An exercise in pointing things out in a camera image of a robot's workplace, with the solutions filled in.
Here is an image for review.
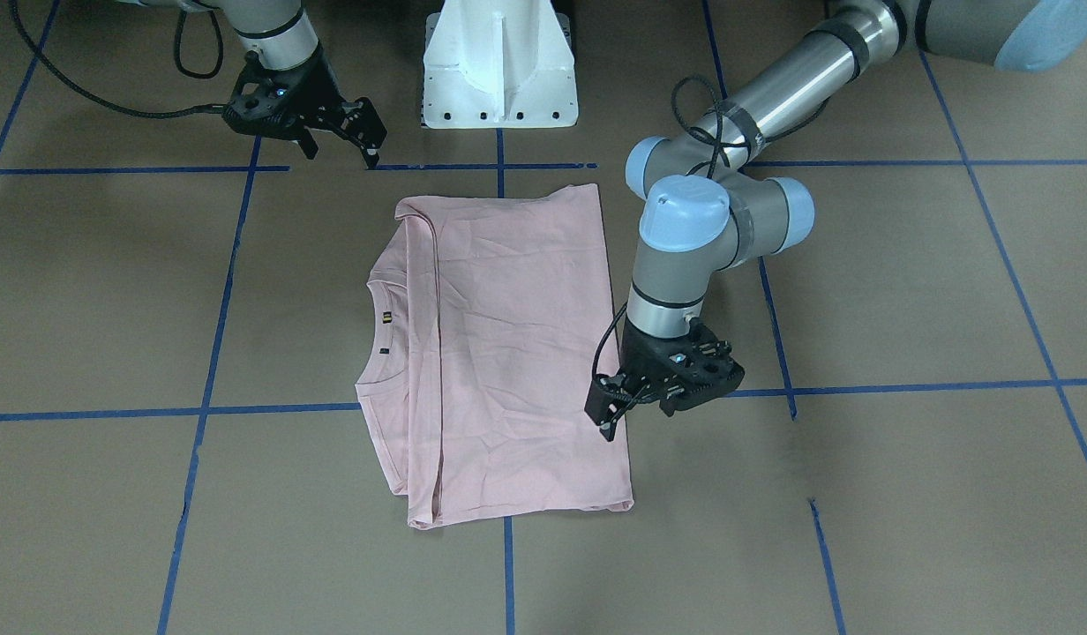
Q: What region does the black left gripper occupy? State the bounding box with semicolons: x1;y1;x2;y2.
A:
621;318;746;415

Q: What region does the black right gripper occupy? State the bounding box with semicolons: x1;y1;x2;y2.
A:
222;43;387;170

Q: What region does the pink t-shirt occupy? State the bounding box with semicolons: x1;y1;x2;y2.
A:
357;184;633;530

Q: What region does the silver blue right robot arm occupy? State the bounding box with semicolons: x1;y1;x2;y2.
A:
145;1;386;169

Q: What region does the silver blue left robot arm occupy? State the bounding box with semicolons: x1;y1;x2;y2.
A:
585;1;1087;429

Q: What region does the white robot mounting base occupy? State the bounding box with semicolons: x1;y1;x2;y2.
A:
420;1;580;130

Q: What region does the long vertical blue tape line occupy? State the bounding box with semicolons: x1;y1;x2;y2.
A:
495;129;516;634

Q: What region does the long horizontal blue tape line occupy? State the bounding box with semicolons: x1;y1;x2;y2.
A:
0;379;1087;422

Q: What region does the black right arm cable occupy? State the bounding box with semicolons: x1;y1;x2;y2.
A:
9;0;243;119

